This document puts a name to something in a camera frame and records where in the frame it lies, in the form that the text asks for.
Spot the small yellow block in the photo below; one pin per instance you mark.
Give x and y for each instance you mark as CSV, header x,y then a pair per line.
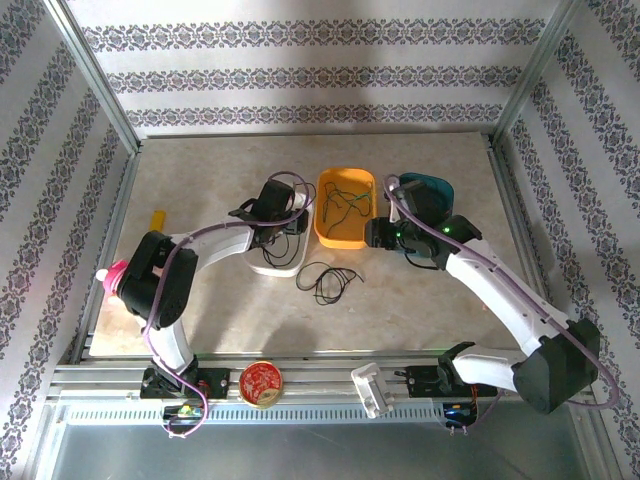
x,y
159,217

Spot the pink plush toy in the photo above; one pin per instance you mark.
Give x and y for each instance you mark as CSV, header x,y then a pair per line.
x,y
112,275

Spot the teal plastic bin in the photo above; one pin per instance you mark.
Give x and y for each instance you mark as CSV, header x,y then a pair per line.
x,y
442,190

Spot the slotted metal strip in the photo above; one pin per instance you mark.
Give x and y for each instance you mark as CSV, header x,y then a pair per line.
x,y
300,414

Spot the orange plastic bin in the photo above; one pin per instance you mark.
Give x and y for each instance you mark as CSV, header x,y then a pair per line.
x,y
332,237

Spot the aluminium frame post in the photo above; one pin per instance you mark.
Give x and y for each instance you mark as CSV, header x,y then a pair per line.
x,y
537,65
92,75

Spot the white plastic bin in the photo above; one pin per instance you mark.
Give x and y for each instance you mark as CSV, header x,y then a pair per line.
x,y
272,271

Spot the aluminium table side rail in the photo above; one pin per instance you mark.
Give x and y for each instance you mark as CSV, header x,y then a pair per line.
x,y
512,200
114,220

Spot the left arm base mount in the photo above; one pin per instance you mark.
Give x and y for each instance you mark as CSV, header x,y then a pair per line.
x,y
220,382

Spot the red round tin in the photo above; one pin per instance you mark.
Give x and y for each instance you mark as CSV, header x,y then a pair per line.
x,y
260,385

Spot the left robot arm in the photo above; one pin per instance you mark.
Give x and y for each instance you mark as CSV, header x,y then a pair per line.
x,y
220,242

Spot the white plastic bracket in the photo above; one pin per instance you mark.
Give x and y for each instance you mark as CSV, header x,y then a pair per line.
x,y
372,390

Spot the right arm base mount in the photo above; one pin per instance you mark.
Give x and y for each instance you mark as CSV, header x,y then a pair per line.
x,y
420,382

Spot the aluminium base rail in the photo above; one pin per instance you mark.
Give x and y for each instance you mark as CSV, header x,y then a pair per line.
x,y
320,380

